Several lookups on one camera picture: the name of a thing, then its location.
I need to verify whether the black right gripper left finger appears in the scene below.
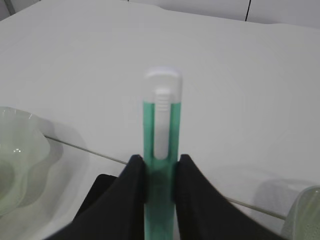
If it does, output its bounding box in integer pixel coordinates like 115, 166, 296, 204
49, 155, 145, 240

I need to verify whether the mint green pen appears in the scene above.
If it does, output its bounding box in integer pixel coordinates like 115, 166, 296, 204
142, 66, 183, 240

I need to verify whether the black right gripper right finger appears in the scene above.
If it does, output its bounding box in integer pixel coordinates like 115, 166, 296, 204
174, 154, 282, 240

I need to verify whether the green plastic woven basket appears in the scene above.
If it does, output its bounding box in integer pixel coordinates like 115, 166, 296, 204
281, 185, 320, 240

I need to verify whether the frosted green wavy plate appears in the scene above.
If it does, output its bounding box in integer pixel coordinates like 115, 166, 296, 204
0, 106, 50, 216

